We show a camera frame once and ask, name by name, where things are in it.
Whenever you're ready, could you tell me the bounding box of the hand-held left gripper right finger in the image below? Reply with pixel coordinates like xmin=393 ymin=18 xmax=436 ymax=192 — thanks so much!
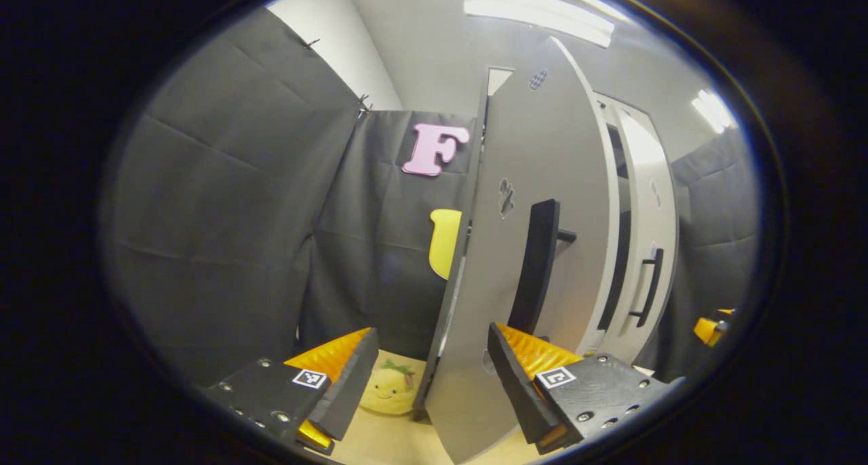
xmin=487 ymin=322 xmax=686 ymax=456

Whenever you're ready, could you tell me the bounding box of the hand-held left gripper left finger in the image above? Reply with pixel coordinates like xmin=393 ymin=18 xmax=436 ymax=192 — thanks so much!
xmin=203 ymin=327 xmax=380 ymax=456

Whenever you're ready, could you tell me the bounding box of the white cabinet door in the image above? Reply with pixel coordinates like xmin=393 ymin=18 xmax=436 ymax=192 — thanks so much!
xmin=610 ymin=102 xmax=679 ymax=365
xmin=424 ymin=37 xmax=621 ymax=464

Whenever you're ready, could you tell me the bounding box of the white and grey shoe cabinet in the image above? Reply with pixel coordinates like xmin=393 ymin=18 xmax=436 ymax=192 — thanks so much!
xmin=412 ymin=65 xmax=679 ymax=418

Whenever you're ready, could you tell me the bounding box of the yellow plush toy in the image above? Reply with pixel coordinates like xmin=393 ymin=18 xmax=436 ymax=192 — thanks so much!
xmin=358 ymin=359 xmax=419 ymax=416

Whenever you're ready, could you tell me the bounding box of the black backdrop cloth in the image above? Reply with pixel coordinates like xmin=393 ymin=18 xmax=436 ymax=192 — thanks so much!
xmin=102 ymin=7 xmax=486 ymax=388
xmin=654 ymin=132 xmax=764 ymax=384

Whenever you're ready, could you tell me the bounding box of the small ceiling light panel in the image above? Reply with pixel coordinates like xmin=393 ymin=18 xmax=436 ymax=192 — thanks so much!
xmin=690 ymin=89 xmax=738 ymax=135

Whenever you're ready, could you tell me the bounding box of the long ceiling light panel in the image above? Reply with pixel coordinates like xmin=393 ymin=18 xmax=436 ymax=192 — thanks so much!
xmin=460 ymin=0 xmax=616 ymax=49

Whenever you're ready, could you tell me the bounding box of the black door handle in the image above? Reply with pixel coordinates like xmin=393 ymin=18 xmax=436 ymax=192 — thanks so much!
xmin=627 ymin=248 xmax=665 ymax=329
xmin=507 ymin=199 xmax=577 ymax=337

